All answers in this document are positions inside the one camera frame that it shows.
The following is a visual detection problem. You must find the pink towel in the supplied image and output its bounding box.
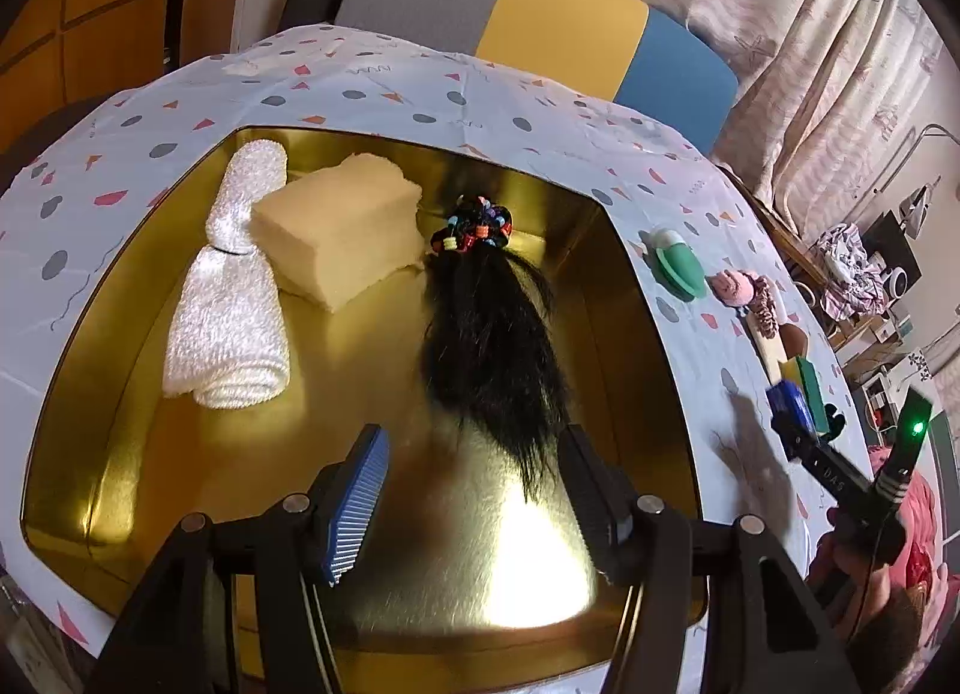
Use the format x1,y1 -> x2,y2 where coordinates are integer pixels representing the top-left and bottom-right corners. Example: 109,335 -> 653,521
706,270 -> 755,309

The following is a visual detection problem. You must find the black hair piece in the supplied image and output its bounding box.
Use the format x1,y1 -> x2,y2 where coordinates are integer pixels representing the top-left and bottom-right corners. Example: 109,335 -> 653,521
421,194 -> 569,499

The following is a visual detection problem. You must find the white towel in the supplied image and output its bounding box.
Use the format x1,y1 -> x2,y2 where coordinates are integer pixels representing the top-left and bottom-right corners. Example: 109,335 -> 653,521
163,140 -> 290,410

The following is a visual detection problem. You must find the yellow sponge block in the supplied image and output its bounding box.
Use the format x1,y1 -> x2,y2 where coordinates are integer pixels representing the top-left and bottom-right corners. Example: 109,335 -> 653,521
251,153 -> 425,313

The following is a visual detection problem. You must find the green yellow scouring sponge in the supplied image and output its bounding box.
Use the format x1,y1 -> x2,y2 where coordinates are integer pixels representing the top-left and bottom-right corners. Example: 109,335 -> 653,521
779,356 -> 830,434

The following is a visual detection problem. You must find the brown makeup sponge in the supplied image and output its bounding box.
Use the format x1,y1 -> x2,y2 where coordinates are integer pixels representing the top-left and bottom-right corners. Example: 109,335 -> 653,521
779,322 -> 811,359

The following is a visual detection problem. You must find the cream mesh cloth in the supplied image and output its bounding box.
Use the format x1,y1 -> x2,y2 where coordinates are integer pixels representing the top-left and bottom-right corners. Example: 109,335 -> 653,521
745,313 -> 788,385

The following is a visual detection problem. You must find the pink striped scrunchie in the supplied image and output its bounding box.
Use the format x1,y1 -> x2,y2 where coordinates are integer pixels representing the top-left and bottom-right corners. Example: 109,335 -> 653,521
747,275 -> 779,340

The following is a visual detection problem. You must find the person right hand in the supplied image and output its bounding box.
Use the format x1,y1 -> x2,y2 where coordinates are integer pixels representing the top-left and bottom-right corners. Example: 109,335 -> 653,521
807,507 -> 923,676

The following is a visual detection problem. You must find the pink blanket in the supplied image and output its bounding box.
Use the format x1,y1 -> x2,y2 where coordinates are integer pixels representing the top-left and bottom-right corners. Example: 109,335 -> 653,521
869,445 -> 959,650

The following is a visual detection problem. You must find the patterned white tablecloth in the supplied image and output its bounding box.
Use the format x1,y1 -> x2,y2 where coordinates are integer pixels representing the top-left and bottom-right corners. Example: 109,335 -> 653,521
0,23 -> 955,694

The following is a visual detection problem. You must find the gold metal tin box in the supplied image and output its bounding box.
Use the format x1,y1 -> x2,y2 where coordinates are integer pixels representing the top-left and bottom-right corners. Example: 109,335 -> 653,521
21,128 -> 700,692

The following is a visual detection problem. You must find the floral clothes pile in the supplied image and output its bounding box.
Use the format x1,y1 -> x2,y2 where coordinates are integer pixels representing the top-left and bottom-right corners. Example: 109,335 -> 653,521
812,223 -> 889,322

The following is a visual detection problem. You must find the wooden side table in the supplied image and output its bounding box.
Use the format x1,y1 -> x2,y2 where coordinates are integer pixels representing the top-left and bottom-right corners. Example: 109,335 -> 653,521
719,164 -> 898,354

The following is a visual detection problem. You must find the beige patterned curtain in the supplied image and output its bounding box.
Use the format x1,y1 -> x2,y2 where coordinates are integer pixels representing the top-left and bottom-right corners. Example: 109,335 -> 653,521
641,0 -> 944,241

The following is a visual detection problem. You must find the grey yellow blue chair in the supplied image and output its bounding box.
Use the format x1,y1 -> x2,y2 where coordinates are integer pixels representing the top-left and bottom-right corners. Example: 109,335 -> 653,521
335,0 -> 739,153

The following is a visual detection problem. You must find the wooden panel wardrobe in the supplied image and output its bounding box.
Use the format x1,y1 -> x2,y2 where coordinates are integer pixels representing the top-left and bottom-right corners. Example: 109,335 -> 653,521
2,0 -> 235,150

